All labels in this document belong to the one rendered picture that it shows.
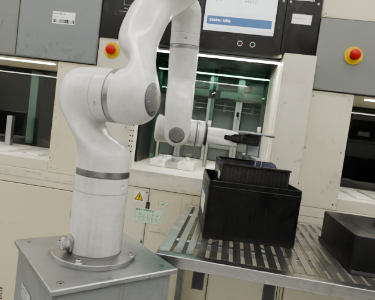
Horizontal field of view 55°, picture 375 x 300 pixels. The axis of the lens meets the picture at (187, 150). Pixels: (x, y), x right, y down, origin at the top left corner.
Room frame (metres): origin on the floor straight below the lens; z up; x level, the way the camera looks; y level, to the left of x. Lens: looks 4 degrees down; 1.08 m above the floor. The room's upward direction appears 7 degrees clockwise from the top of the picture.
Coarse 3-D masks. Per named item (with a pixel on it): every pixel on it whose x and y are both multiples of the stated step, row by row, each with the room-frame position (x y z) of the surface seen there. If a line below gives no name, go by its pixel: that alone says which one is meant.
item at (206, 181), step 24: (216, 192) 1.03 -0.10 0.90; (240, 192) 1.03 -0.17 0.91; (264, 192) 1.03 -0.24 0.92; (288, 192) 1.04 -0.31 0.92; (216, 216) 1.03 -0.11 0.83; (240, 216) 1.03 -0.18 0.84; (264, 216) 1.03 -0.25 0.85; (288, 216) 1.04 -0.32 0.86; (240, 240) 1.03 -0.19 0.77; (264, 240) 1.03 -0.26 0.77; (288, 240) 1.04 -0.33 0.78
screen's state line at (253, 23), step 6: (210, 18) 1.48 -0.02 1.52; (216, 18) 1.47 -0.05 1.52; (222, 18) 1.47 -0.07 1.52; (228, 18) 1.47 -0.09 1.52; (234, 18) 1.47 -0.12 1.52; (240, 18) 1.46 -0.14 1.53; (246, 18) 1.46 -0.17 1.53; (222, 24) 1.47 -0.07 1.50; (228, 24) 1.47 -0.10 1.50; (234, 24) 1.46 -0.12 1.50; (240, 24) 1.46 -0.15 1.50; (246, 24) 1.46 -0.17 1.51; (252, 24) 1.46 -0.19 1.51; (258, 24) 1.45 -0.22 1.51; (264, 24) 1.45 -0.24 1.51; (270, 24) 1.45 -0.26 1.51
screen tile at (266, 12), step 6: (270, 0) 1.45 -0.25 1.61; (246, 6) 1.46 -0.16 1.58; (252, 6) 1.46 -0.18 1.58; (258, 6) 1.45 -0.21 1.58; (264, 6) 1.45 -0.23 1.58; (270, 6) 1.45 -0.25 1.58; (246, 12) 1.46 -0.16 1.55; (252, 12) 1.46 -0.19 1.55; (258, 12) 1.45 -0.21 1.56; (264, 12) 1.45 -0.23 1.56; (270, 12) 1.45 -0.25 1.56
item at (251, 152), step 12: (240, 132) 1.17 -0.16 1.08; (252, 132) 1.11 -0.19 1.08; (216, 156) 1.28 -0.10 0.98; (252, 156) 1.16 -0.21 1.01; (216, 168) 1.22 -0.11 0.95; (228, 168) 1.06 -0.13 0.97; (240, 168) 1.06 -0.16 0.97; (252, 168) 1.06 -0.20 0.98; (264, 168) 1.05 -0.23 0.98; (276, 168) 1.06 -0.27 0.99; (228, 180) 1.06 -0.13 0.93; (240, 180) 1.06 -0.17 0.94; (252, 180) 1.06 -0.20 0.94; (264, 180) 1.07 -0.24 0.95; (276, 180) 1.07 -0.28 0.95; (288, 180) 1.07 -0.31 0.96
